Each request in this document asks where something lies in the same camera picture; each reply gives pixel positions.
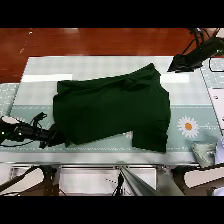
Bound silver frame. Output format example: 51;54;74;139
0;161;224;197

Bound dark green T-shirt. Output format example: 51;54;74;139
52;62;172;154

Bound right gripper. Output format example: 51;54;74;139
166;49;208;74

